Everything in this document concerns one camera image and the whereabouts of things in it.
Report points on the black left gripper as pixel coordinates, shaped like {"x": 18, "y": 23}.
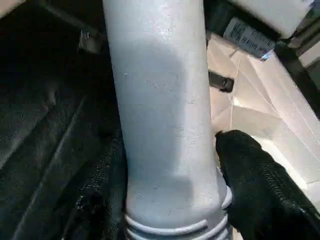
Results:
{"x": 300, "y": 65}

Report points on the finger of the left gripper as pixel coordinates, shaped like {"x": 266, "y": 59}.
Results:
{"x": 221, "y": 83}

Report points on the white plastic table leg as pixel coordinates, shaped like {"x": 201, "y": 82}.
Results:
{"x": 165, "y": 100}

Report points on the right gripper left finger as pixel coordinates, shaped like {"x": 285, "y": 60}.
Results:
{"x": 100, "y": 205}

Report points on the white plastic table top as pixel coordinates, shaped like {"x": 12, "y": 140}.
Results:
{"x": 265, "y": 115}

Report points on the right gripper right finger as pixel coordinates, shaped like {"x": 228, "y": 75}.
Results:
{"x": 265, "y": 200}

